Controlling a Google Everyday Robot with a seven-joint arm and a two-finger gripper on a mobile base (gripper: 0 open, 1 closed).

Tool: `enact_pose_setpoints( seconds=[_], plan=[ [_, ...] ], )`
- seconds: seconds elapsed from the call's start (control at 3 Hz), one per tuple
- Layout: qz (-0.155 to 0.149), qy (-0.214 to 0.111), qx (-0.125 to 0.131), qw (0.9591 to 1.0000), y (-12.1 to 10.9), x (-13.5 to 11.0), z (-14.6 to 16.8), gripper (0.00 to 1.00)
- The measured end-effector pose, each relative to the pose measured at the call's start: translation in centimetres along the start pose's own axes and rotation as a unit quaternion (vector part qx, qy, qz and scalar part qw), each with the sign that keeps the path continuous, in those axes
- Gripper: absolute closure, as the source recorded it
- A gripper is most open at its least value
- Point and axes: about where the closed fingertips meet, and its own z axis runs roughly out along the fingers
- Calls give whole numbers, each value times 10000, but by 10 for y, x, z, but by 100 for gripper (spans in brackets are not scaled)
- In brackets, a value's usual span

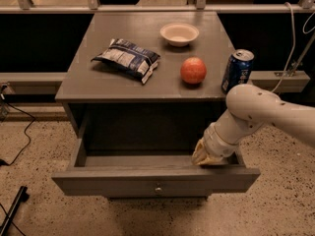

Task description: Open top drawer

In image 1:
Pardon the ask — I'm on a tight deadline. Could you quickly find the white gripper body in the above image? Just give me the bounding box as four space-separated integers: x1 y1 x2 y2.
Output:
203 123 238 160

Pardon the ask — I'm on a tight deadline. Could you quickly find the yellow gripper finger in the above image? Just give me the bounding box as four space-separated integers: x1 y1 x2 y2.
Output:
197 157 228 165
192 139 207 163

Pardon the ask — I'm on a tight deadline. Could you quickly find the grey top drawer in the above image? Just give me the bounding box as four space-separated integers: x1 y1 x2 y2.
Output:
51 115 262 199

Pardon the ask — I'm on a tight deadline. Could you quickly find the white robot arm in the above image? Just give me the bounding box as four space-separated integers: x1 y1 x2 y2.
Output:
192 84 315 165

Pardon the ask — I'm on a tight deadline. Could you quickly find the grey wooden drawer cabinet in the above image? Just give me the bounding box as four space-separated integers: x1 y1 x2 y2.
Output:
53 12 256 198

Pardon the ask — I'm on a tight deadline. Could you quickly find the orange fruit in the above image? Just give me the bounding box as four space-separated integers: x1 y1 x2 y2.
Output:
180 57 207 85

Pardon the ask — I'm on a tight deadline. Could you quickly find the blue pepsi can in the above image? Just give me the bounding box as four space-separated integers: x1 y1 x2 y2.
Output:
221 49 254 93

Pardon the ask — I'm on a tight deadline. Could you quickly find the white bowl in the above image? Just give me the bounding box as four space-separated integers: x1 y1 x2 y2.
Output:
160 23 199 47

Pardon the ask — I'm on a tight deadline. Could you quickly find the blue chip bag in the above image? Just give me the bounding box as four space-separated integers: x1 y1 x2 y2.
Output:
93 38 160 85

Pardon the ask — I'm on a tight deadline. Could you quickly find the black bar on floor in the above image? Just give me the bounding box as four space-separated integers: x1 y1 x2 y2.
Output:
0 186 30 236

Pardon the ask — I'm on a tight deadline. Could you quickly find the white hanging cable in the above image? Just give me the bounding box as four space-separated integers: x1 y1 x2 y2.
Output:
270 2 296 93

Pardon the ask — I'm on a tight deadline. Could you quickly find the black floor cable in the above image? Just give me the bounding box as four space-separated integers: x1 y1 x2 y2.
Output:
0 91 36 167

